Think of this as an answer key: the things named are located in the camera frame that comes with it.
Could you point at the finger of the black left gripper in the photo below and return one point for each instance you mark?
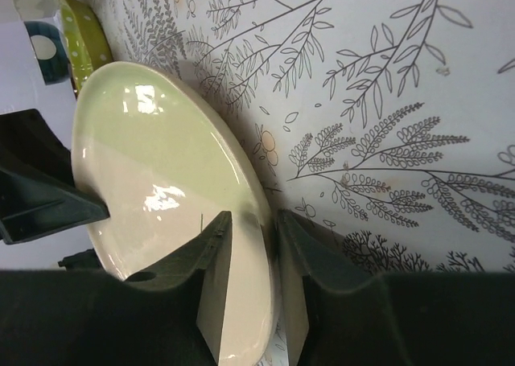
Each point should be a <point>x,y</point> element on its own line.
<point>38,193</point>

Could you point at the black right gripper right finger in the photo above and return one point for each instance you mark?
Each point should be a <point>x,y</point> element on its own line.
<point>337,314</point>

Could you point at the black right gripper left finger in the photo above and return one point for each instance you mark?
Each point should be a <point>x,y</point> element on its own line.
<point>89,317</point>

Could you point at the beige green floral plate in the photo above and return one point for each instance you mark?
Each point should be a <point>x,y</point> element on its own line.
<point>166,164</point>

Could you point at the green dotted scalloped plate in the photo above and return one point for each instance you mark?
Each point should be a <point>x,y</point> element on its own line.
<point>88,48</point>

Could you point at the small white dark bowl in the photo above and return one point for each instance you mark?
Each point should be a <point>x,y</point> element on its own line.
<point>49,51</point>

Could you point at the floral patterned table mat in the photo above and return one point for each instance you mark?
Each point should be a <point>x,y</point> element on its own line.
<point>388,122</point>

